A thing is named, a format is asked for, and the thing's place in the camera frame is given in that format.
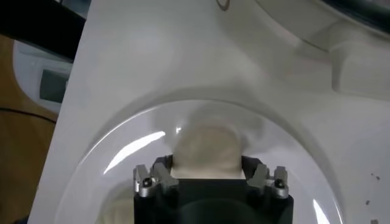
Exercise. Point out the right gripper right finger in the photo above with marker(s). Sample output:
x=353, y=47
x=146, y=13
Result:
x=259, y=178

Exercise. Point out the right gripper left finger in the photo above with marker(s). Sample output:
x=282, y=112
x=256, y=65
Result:
x=161, y=179

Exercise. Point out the white steamed baozi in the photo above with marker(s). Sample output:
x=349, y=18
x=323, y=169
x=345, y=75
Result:
x=207, y=152

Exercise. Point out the white round plate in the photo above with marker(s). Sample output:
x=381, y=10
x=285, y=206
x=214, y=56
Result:
x=274, y=146

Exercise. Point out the white and black robot torso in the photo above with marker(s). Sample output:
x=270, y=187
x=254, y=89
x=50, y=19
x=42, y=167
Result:
x=30, y=76

